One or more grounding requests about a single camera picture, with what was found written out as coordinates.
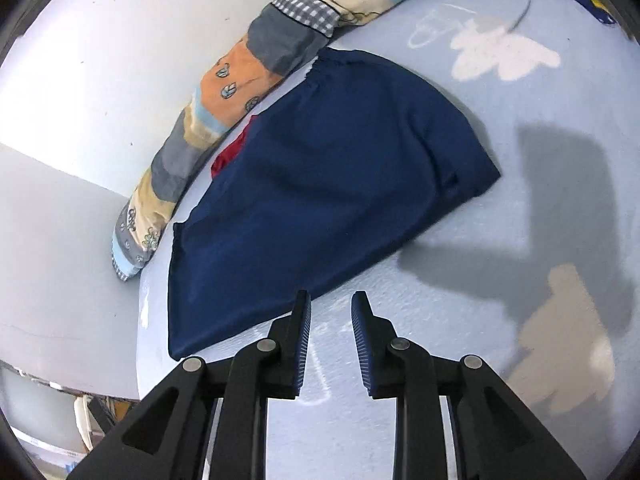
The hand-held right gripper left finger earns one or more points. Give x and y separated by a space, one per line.
299 350

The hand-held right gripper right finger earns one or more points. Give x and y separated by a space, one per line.
362 345

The navy blue work jacket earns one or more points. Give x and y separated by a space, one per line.
325 185

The light blue bed sheet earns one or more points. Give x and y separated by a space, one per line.
500 160

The pale grey container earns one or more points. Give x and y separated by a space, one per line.
35 410

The rolled patchwork fleece blanket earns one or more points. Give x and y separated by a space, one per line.
240 75

